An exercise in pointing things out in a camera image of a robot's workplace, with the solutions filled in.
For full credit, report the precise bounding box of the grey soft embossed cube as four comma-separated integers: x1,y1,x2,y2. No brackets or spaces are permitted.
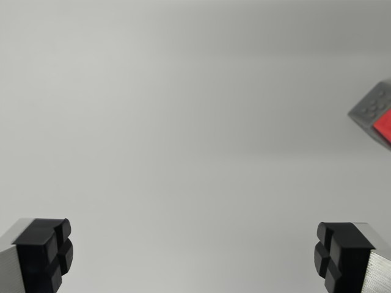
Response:
347,78,391,152

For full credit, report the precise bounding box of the red soft embossed cube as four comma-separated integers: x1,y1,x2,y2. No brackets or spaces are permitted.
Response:
371,109,391,143

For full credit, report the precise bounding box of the gripper right finger with black rubber pad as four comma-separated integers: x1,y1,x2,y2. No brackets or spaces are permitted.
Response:
313,222,391,293

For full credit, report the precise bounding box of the gripper left finger with black rubber pad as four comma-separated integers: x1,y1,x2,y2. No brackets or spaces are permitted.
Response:
0,217,75,293

